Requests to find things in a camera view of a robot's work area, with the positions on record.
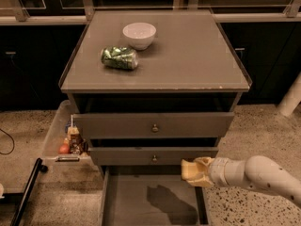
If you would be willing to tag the red round fruit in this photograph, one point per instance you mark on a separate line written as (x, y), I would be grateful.
(64, 149)

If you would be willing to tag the grey drawer cabinet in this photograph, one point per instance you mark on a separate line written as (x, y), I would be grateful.
(189, 68)

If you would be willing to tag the grey drawer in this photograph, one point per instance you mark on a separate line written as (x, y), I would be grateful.
(134, 156)
(151, 196)
(138, 125)

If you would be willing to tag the grey middle drawer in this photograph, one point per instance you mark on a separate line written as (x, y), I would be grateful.
(134, 156)

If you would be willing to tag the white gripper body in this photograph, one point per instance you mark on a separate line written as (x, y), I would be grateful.
(218, 171)

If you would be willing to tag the black metal bar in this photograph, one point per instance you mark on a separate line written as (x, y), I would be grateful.
(38, 167)

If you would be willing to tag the grey top drawer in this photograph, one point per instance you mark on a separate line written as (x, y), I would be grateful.
(138, 125)

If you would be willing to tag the grey bottom drawer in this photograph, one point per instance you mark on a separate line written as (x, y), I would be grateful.
(151, 196)

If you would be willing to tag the crushed green soda can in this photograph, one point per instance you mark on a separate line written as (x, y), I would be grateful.
(119, 58)

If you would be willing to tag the white cylindrical post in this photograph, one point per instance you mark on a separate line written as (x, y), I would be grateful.
(292, 98)

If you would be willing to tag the brown snack carton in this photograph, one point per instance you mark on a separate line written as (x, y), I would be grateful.
(75, 140)

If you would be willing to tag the clear plastic storage bin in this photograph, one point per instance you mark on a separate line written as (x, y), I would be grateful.
(55, 138)

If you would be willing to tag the brass top drawer knob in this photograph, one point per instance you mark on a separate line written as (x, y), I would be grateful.
(155, 128)

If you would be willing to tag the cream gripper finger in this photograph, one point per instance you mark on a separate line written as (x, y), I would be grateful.
(203, 163)
(202, 181)

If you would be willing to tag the yellow sponge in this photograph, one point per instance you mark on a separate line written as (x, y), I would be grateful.
(191, 171)

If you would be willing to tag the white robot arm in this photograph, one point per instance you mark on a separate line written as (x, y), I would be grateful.
(258, 174)

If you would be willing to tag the white ceramic bowl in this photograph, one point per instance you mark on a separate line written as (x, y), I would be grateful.
(139, 35)

